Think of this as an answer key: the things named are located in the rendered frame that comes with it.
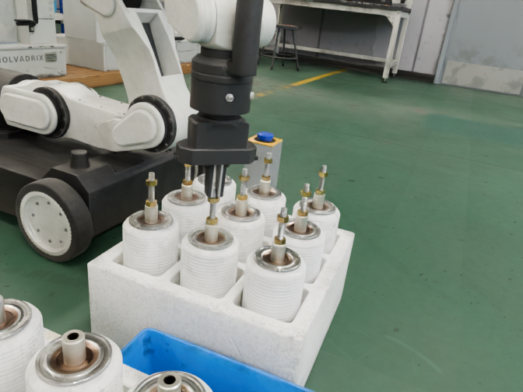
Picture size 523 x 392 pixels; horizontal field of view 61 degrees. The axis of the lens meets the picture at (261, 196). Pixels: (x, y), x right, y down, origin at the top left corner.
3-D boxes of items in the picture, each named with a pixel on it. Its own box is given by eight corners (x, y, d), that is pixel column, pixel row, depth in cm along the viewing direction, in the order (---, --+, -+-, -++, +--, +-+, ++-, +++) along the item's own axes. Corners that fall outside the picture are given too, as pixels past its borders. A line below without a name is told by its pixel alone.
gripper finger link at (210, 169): (208, 191, 71) (211, 155, 69) (213, 199, 69) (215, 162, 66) (198, 191, 71) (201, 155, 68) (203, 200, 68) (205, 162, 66)
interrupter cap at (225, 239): (209, 257, 69) (210, 253, 68) (178, 239, 73) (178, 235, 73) (242, 242, 74) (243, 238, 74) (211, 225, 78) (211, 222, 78)
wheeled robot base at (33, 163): (-88, 189, 127) (-114, 71, 114) (58, 148, 171) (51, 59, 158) (82, 256, 105) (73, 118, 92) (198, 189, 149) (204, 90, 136)
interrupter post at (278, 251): (275, 266, 68) (278, 247, 67) (266, 259, 70) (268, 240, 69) (287, 262, 70) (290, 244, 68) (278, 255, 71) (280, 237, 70)
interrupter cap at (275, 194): (240, 195, 92) (240, 192, 92) (256, 184, 98) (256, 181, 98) (272, 204, 89) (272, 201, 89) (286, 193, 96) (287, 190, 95)
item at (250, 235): (207, 304, 86) (212, 222, 79) (212, 277, 95) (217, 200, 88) (256, 309, 86) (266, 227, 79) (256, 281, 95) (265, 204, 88)
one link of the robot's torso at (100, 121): (12, 86, 119) (157, 98, 101) (70, 79, 136) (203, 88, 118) (23, 142, 125) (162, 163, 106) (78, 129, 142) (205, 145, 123)
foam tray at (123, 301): (91, 344, 83) (85, 263, 76) (196, 253, 116) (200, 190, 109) (286, 429, 70) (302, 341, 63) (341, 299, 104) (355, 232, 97)
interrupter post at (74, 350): (57, 363, 46) (54, 339, 45) (75, 349, 48) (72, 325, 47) (75, 372, 45) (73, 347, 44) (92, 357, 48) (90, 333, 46)
